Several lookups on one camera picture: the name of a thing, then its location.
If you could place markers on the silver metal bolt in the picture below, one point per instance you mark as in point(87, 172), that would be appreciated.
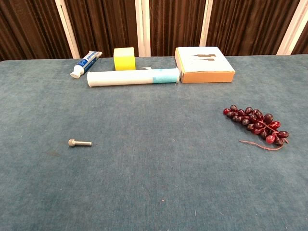
point(79, 143)

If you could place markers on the yellow sponge block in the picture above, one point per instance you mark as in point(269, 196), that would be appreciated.
point(124, 60)

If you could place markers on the dark red grape bunch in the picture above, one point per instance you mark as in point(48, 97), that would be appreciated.
point(255, 120)

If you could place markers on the flat cardboard box white lid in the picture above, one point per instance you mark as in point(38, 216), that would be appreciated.
point(202, 60)

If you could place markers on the white frame post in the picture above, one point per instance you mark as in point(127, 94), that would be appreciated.
point(142, 24)
point(67, 31)
point(206, 24)
point(292, 26)

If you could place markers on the dark brown curtain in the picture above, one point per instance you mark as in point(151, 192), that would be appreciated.
point(108, 24)

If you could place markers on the white paper roll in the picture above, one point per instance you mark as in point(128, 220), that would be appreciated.
point(120, 78)

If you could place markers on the blue velvet table cloth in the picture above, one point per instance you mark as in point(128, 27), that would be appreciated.
point(154, 173)

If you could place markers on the blue white toothpaste tube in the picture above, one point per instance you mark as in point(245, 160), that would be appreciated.
point(84, 63)

